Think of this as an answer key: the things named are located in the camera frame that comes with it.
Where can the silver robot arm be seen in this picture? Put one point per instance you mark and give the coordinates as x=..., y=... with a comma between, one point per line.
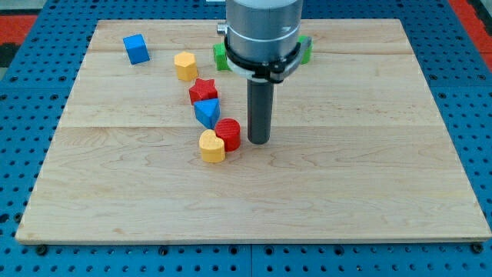
x=261, y=38

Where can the blue triangle block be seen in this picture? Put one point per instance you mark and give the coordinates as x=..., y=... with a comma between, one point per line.
x=207, y=112

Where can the red cylinder block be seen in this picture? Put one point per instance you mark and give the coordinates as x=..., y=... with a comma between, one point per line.
x=229, y=130

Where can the yellow heart block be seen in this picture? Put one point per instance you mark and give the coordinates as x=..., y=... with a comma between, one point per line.
x=211, y=147

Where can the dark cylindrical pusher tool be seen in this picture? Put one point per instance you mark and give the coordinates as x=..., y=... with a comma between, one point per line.
x=260, y=103

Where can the red star block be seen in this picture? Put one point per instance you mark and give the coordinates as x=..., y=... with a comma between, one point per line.
x=203, y=89

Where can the green block left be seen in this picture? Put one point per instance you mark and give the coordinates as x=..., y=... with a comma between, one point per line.
x=220, y=57

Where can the green block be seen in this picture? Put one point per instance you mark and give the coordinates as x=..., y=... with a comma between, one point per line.
x=220, y=57
x=307, y=52

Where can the wooden board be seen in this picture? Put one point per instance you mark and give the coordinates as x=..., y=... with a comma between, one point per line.
x=358, y=151

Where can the yellow hexagon block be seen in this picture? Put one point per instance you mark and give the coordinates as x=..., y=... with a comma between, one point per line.
x=186, y=66

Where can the green block right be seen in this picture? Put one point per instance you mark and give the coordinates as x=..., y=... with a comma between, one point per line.
x=307, y=52

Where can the blue cube block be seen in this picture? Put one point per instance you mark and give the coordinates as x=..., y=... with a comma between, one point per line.
x=136, y=49

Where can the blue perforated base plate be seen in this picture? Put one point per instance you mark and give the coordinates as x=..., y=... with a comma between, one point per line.
x=36, y=86

